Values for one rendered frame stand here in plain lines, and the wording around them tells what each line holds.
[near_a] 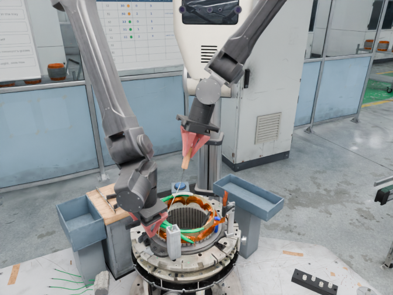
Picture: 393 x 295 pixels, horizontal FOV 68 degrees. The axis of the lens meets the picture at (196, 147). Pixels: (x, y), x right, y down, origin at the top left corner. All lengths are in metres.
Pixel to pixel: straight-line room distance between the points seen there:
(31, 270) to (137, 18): 2.25
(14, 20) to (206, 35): 2.00
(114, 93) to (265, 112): 2.69
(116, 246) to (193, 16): 0.84
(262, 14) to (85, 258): 0.91
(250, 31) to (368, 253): 2.24
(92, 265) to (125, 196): 0.58
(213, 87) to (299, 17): 2.65
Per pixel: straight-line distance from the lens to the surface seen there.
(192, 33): 1.10
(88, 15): 0.69
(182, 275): 0.82
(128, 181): 0.59
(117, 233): 1.08
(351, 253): 2.62
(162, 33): 3.02
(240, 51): 0.70
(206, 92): 0.65
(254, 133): 3.23
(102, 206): 1.07
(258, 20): 0.68
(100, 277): 1.18
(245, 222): 1.14
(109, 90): 0.64
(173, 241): 0.77
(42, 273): 1.33
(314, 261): 1.32
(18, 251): 2.73
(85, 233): 1.03
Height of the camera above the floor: 1.68
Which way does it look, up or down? 26 degrees down
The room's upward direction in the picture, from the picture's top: straight up
